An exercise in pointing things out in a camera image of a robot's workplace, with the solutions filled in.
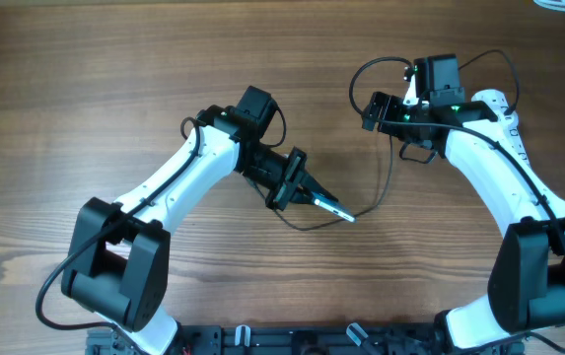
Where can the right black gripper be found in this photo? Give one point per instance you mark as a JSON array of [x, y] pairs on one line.
[[392, 105]]

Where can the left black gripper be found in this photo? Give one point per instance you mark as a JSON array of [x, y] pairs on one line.
[[287, 182]]

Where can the blue Galaxy smartphone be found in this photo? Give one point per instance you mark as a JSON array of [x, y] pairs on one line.
[[333, 207]]

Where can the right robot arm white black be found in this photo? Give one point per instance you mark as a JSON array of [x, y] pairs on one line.
[[478, 135]]

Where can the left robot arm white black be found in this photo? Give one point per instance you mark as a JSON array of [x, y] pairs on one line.
[[119, 253]]

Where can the white power strip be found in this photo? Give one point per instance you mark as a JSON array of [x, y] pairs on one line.
[[497, 101]]

